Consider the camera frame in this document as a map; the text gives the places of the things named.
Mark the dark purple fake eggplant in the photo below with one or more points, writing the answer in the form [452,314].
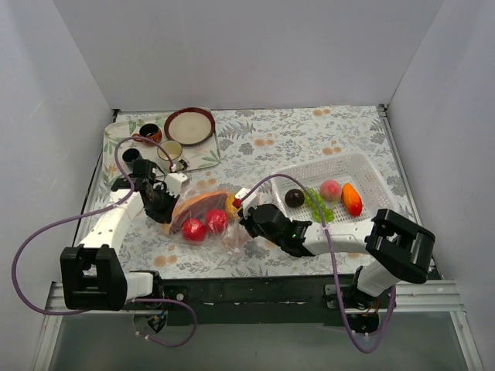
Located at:
[294,198]

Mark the pink fake peach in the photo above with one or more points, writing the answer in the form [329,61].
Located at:
[330,191]

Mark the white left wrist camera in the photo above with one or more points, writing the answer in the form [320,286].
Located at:
[175,182]

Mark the yellow fake bell pepper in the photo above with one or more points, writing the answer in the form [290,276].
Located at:
[230,207]

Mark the orange red fake mango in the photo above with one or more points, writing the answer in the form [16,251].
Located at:
[351,200]

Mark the red rimmed cream plate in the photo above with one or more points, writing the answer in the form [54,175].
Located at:
[190,126]

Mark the brown orange teacup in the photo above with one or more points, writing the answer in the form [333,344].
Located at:
[148,135]

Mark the floral patterned tablecloth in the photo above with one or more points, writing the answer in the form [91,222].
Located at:
[248,146]

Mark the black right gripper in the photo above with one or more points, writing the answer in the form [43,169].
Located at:
[247,222]

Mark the red fake tomato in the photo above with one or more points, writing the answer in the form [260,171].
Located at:
[216,221]
[193,230]

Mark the dark blue small cup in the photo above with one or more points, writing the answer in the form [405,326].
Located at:
[130,156]

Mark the white perforated plastic basket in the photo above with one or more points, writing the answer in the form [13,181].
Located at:
[353,167]

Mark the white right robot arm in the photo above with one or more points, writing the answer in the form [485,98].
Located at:
[402,250]

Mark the cream enamel mug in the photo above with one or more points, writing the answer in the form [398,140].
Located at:
[171,153]

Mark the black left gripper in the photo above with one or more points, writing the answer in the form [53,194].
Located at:
[162,205]

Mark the aluminium frame rail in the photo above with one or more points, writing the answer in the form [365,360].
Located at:
[433,296]

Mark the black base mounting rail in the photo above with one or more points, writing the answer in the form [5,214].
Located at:
[362,310]

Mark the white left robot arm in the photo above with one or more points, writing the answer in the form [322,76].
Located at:
[92,276]

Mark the floral serving tray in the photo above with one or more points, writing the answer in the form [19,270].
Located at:
[118,138]

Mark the clear zip top bag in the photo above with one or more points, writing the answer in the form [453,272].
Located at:
[231,240]

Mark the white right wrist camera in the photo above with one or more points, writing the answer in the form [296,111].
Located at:
[246,198]

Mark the green fake grapes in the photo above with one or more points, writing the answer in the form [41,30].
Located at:
[320,212]

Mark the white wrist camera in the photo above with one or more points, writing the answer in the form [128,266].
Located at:
[175,182]
[246,198]

